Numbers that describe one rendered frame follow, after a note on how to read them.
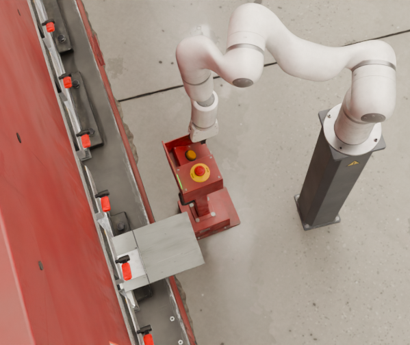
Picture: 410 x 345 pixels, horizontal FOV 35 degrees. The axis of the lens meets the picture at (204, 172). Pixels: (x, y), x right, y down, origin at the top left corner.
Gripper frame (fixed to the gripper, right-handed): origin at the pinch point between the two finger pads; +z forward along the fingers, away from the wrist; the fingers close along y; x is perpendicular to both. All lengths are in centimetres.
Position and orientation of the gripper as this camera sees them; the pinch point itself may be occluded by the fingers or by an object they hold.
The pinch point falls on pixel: (202, 138)
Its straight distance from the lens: 233.5
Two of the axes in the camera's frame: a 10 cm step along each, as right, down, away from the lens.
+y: 9.3, -3.3, 1.5
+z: -0.3, 3.5, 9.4
